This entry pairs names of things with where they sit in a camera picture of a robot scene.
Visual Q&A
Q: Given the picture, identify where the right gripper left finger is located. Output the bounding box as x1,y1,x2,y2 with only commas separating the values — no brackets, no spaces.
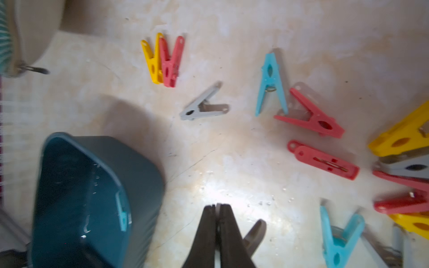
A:
182,205,217,268

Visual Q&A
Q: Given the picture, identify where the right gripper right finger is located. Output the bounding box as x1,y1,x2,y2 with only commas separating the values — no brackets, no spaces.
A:
219,204,255,268

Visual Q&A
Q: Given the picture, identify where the teal clothespin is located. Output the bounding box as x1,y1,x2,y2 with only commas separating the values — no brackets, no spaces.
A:
320,205,365,268
255,52,288,116

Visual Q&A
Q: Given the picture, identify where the teal plastic storage box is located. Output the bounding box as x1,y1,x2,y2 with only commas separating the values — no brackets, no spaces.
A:
29,132,165,268

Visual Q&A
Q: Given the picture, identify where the red clothespin flat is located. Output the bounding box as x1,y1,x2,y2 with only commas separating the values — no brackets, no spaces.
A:
287,140,360,180

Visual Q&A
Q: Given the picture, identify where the teal clothespin upright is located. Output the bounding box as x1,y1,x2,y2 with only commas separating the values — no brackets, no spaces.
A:
255,52,288,116

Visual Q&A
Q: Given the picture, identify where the yellow clothespin in pile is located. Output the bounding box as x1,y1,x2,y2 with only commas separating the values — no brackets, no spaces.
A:
368,102,429,157

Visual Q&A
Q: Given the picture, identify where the patterned cushion teal yellow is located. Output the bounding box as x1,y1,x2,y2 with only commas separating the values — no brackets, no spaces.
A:
1,0,22,78

